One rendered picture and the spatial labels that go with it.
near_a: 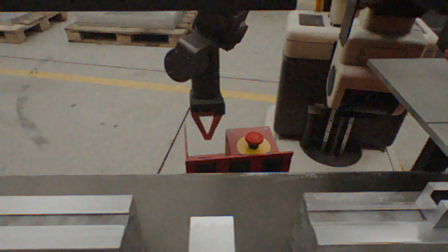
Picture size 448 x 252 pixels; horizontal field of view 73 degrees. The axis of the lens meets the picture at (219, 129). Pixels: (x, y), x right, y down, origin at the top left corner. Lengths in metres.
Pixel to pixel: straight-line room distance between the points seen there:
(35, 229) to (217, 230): 0.17
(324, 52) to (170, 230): 0.99
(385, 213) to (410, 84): 0.22
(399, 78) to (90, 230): 0.45
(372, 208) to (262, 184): 0.17
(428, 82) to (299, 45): 0.76
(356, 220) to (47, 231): 0.29
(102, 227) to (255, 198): 0.22
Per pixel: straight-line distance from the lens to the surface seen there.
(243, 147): 0.66
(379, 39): 0.99
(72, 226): 0.33
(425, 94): 0.50
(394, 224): 0.34
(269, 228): 0.41
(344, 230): 0.32
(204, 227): 0.25
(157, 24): 3.16
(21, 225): 0.36
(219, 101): 0.58
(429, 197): 0.35
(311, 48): 1.24
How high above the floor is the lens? 1.22
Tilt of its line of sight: 38 degrees down
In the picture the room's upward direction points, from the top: straight up
